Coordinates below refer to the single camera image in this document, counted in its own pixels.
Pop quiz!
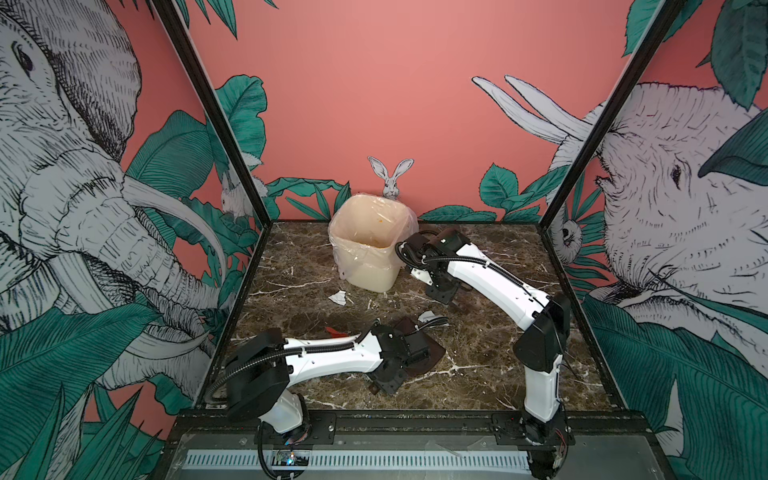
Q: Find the clear plastic bin liner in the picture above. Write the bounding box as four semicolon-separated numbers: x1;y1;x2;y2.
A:
328;193;421;283

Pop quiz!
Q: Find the red paper scrap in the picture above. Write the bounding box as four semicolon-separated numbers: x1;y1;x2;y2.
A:
325;327;348;338

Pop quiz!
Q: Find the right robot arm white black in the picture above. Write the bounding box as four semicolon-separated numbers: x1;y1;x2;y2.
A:
394;228;572;445

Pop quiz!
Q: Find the dark brown dustpan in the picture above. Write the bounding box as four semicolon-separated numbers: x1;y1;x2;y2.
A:
394;316;448;378

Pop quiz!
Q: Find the black left frame post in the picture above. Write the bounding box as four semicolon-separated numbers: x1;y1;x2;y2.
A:
151;0;272;228

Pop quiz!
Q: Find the white paper scrap back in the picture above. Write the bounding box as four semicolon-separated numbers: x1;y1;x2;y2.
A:
418;310;438;324

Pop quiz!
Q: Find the white paper scrap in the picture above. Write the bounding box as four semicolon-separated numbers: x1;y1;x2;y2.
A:
328;290;348;306
418;310;438;324

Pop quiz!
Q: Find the black front mounting rail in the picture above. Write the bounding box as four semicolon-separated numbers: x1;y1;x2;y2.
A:
151;410;632;479

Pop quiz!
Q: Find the white perforated vent strip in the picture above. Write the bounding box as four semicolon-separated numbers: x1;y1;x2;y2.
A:
182;449;530;474

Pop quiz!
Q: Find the black right frame post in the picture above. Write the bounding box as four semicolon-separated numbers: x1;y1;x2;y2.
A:
537;0;686;234

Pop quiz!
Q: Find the small green circuit board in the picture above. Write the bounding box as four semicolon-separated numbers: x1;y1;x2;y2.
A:
272;450;311;470

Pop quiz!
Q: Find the cream plastic trash bin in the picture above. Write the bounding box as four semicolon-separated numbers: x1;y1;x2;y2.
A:
328;193;418;294

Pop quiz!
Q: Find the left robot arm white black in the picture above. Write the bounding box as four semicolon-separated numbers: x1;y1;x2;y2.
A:
204;320;445;445

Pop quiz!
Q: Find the black frame post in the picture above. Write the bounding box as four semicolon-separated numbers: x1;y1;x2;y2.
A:
537;0;686;234
151;0;272;228

